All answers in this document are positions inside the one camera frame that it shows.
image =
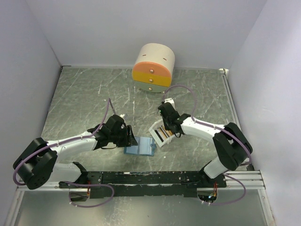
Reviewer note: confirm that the white card tray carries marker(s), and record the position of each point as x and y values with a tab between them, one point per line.
161	135

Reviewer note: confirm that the blue card holder wallet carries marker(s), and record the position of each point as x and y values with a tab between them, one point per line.
146	147

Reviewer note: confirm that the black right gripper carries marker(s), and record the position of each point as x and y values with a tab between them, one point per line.
167	127

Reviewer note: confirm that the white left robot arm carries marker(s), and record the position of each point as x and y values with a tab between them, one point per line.
33	168

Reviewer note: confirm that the round three-drawer mini cabinet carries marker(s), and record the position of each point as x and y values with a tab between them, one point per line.
153	69

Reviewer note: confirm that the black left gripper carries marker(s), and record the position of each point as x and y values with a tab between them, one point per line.
129	140

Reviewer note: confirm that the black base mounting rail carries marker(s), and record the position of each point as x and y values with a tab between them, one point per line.
136	184

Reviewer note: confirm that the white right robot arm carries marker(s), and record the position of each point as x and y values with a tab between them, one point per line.
230	143

